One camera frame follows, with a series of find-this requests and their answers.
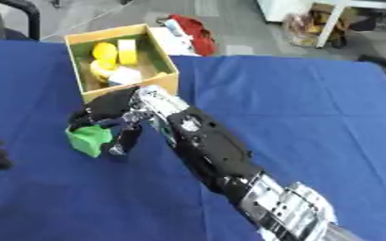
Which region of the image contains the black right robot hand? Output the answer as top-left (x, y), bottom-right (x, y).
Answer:
top-left (68, 87), bottom-right (146, 156)

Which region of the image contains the green block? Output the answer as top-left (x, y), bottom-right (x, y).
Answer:
top-left (64, 123), bottom-right (116, 159)

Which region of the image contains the tan cardboard box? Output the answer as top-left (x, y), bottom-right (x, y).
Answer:
top-left (62, 23), bottom-right (180, 104)

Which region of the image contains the white block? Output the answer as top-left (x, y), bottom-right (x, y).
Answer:
top-left (107, 66), bottom-right (144, 87)

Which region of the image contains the yellow toy fruit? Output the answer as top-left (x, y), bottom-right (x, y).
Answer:
top-left (88, 59), bottom-right (120, 83)

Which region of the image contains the yellow cylinder block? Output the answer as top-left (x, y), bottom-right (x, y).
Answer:
top-left (90, 41), bottom-right (120, 63)

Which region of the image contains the pale yellow block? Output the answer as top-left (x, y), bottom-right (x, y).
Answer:
top-left (115, 39), bottom-right (139, 66)

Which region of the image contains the white paper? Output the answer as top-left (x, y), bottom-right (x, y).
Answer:
top-left (148, 26), bottom-right (200, 56)

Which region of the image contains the red bag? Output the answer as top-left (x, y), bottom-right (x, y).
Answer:
top-left (167, 14), bottom-right (218, 57)

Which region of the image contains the black chair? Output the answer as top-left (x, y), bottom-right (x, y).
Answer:
top-left (0, 0), bottom-right (41, 41)

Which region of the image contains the yellow bag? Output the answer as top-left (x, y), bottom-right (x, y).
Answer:
top-left (281, 3), bottom-right (351, 48)

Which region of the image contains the white table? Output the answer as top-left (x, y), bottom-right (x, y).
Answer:
top-left (255, 0), bottom-right (386, 49)

